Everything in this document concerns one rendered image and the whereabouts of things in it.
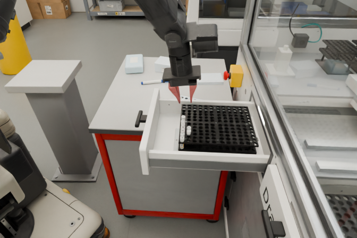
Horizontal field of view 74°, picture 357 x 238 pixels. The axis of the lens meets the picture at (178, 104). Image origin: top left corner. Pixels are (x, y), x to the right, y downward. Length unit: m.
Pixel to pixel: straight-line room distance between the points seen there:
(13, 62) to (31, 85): 1.91
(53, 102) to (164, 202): 0.79
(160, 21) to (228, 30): 0.98
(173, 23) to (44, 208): 1.15
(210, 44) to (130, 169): 0.74
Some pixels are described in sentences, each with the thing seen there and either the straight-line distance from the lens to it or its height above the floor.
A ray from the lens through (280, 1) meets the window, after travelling 0.73.
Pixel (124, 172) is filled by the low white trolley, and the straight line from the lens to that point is 1.17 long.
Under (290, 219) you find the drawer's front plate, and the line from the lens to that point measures 0.56.
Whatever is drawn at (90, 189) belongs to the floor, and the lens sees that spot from 1.75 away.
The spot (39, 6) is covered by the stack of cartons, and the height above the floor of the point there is 0.22.
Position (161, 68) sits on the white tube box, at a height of 0.79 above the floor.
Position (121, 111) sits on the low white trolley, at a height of 0.76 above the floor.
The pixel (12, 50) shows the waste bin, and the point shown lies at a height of 0.28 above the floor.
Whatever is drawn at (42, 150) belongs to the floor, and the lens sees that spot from 2.13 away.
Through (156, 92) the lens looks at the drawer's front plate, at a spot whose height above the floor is 0.93.
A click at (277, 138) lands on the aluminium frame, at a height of 0.98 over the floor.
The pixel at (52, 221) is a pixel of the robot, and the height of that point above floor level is 0.28.
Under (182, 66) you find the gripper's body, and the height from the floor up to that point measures 1.10.
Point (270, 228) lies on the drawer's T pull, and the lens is 0.55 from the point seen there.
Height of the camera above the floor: 1.39
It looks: 37 degrees down
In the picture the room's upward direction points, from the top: straight up
